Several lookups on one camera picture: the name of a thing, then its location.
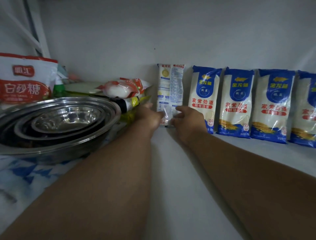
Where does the black bottle with yellow label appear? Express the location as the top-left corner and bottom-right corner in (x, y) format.
(109, 96), (140, 114)

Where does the white red sugar bag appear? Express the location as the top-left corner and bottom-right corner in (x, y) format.
(0, 52), (59, 110)

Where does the person's right hand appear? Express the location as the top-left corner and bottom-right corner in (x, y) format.
(170, 106), (208, 144)

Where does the medium stainless steel bowl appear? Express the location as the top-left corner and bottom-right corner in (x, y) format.
(13, 104), (107, 142)

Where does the largest stainless steel bowl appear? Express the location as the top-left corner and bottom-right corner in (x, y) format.
(0, 96), (122, 165)

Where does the person's right forearm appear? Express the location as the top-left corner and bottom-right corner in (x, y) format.
(182, 133), (316, 240)

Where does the green spray bottle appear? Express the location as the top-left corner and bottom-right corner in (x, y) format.
(52, 72), (68, 98)

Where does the person's left forearm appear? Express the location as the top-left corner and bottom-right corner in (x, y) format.
(0, 123), (158, 240)

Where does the white noodle packet showing back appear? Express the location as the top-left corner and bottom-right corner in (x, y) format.
(157, 63), (185, 127)

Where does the small red white bag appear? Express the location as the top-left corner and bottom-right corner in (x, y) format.
(97, 78), (151, 99)

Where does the small stainless steel bowl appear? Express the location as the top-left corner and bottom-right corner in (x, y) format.
(31, 106), (102, 134)

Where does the person's left hand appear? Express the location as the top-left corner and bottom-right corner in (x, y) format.
(134, 103), (165, 136)

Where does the white plate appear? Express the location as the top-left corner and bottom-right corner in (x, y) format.
(64, 82), (105, 96)

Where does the yellow plastic packet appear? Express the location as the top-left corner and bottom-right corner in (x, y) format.
(120, 95), (152, 124)

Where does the blue white patterned cloth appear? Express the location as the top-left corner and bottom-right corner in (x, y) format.
(0, 154), (83, 234)

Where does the white metal frame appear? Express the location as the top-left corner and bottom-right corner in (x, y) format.
(6, 0), (51, 59)

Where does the large stainless steel bowl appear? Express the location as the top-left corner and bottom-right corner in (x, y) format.
(0, 100), (117, 149)

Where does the blue white noodle packet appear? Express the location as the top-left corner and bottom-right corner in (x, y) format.
(188, 65), (223, 135)
(250, 69), (296, 144)
(289, 70), (316, 149)
(216, 67), (255, 139)

